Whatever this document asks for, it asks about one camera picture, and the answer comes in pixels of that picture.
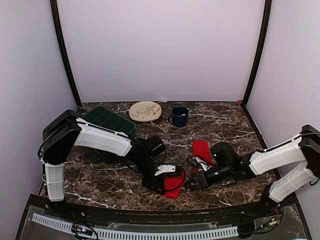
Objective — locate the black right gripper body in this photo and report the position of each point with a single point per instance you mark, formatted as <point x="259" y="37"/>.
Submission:
<point x="224" y="172"/>

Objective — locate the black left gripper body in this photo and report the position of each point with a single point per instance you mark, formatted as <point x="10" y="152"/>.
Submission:
<point x="146" y="181"/>

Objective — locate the red santa sock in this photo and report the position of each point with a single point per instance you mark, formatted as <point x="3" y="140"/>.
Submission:
<point x="201" y="155"/>
<point x="173" y="185"/>

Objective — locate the green divided plastic tray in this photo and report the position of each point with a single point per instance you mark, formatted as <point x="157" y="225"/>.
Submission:
<point x="105" y="118"/>

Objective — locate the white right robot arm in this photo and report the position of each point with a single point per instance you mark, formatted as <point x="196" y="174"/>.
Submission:
<point x="303" y="149"/>

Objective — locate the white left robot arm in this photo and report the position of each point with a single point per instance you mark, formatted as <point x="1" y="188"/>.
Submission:
<point x="68" y="131"/>

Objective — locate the beige floral ceramic plate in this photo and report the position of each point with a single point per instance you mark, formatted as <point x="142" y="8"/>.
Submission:
<point x="145" y="111"/>

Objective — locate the dark blue mug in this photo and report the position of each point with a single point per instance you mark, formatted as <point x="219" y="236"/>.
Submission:
<point x="179" y="116"/>

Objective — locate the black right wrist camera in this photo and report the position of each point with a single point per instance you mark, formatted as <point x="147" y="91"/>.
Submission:
<point x="223" y="154"/>

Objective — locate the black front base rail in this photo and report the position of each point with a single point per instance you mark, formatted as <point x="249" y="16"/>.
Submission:
<point x="84" y="210"/>

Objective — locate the white slotted cable duct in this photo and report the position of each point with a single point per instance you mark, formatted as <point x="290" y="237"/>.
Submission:
<point x="97" y="233"/>

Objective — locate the black right frame post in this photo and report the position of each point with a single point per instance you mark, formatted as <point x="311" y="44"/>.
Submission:
<point x="258" y="52"/>

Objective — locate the black frame post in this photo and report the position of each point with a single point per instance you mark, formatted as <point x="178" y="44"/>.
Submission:
<point x="258" y="52"/>
<point x="63" y="51"/>

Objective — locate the black left frame post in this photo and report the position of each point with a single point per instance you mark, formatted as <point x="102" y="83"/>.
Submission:
<point x="63" y="51"/>

